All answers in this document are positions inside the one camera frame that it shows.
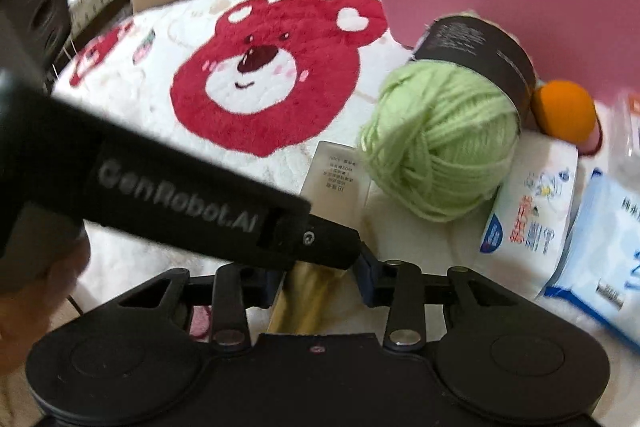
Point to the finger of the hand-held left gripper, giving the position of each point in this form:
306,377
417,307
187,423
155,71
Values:
325,244

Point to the red bear print blanket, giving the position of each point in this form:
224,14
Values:
265,107

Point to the green yarn ball black label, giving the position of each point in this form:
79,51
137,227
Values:
440,142

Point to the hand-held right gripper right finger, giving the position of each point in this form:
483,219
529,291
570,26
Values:
365,279

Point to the orange makeup sponge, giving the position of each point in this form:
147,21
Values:
562,109

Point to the blue white wet wipes pack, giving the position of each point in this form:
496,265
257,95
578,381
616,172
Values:
600,247

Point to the clear plastic packet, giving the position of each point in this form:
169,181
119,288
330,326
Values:
622,132

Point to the white cartoon tissue pack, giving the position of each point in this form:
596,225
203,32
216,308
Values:
530,207

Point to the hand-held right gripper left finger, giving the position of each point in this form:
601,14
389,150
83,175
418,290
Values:
274,289

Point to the beige cosmetic tube gold cap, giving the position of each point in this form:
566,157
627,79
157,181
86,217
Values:
335,177

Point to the person's left hand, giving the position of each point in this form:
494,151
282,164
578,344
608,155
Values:
30,312

